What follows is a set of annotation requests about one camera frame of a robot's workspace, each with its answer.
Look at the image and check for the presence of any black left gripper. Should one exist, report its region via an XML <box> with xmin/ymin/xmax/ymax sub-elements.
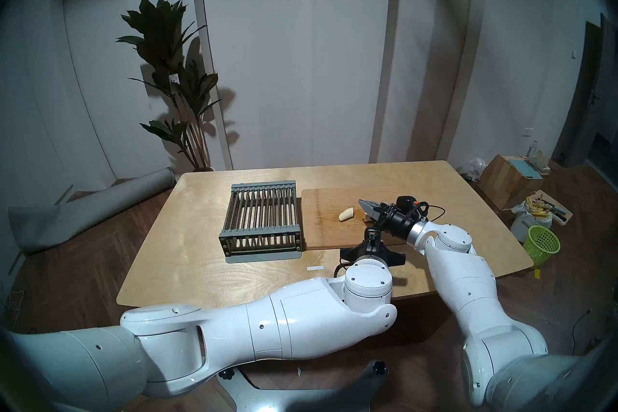
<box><xmin>339</xmin><ymin>242</ymin><xmax>405</xmax><ymax>267</ymax></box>

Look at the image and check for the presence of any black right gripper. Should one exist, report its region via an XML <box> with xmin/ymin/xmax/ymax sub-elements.
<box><xmin>358</xmin><ymin>199</ymin><xmax>421</xmax><ymax>240</ymax></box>

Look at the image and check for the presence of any wooden cutting board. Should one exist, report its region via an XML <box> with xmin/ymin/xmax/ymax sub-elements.
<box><xmin>300</xmin><ymin>187</ymin><xmax>430</xmax><ymax>251</ymax></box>

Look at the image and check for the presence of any light blue plastic board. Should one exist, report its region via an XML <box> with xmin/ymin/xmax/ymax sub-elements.
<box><xmin>509</xmin><ymin>158</ymin><xmax>544</xmax><ymax>180</ymax></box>

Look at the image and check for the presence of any grey metal dish rack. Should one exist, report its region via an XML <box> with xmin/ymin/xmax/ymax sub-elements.
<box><xmin>219</xmin><ymin>180</ymin><xmax>303</xmax><ymax>264</ymax></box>

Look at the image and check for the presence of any wooden box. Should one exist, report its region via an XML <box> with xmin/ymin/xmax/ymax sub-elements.
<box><xmin>478</xmin><ymin>154</ymin><xmax>544</xmax><ymax>211</ymax></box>

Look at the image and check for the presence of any white trash bag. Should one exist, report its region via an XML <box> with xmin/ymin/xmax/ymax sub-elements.
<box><xmin>511</xmin><ymin>201</ymin><xmax>553</xmax><ymax>243</ymax></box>

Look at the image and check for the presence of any green plastic basket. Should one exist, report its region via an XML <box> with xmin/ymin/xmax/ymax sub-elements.
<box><xmin>523</xmin><ymin>225</ymin><xmax>561</xmax><ymax>267</ymax></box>

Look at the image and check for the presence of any small wooden tray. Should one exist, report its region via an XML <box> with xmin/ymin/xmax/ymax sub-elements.
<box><xmin>524</xmin><ymin>190</ymin><xmax>574</xmax><ymax>223</ymax></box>

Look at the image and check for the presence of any brown open door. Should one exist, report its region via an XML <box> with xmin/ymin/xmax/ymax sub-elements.
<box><xmin>550</xmin><ymin>13</ymin><xmax>618</xmax><ymax>168</ymax></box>

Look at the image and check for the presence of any rolled grey floor mat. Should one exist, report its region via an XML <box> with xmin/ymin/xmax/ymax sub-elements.
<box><xmin>7</xmin><ymin>167</ymin><xmax>177</xmax><ymax>256</ymax></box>

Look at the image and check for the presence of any tall green potted plant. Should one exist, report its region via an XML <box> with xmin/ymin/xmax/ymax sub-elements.
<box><xmin>116</xmin><ymin>0</ymin><xmax>223</xmax><ymax>173</ymax></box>

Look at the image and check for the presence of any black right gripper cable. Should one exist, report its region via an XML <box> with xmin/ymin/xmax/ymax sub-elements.
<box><xmin>416</xmin><ymin>201</ymin><xmax>446</xmax><ymax>223</ymax></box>

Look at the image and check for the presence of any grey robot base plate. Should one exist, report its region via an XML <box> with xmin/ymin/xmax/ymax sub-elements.
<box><xmin>216</xmin><ymin>359</ymin><xmax>391</xmax><ymax>412</ymax></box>

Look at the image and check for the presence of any black floor cable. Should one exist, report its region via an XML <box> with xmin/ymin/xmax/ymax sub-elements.
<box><xmin>572</xmin><ymin>309</ymin><xmax>593</xmax><ymax>354</ymax></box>

